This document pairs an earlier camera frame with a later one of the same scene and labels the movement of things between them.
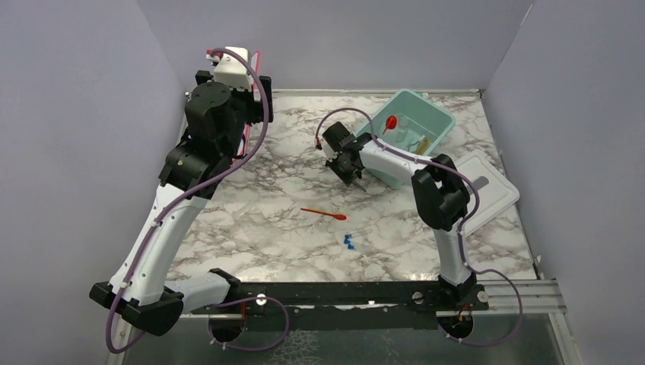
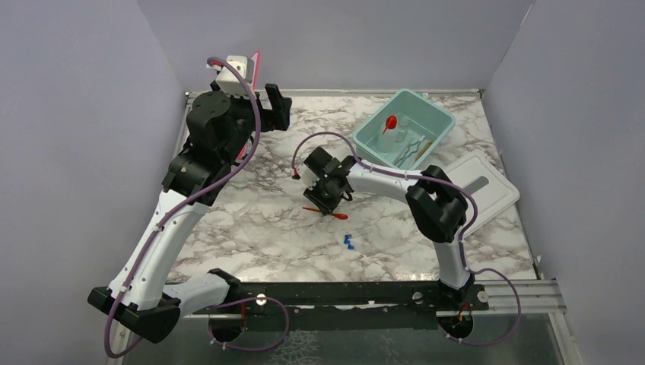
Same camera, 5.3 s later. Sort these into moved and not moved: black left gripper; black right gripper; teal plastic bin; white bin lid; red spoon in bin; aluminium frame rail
Moved: black right gripper; black left gripper
Not moved: white bin lid; red spoon in bin; teal plastic bin; aluminium frame rail
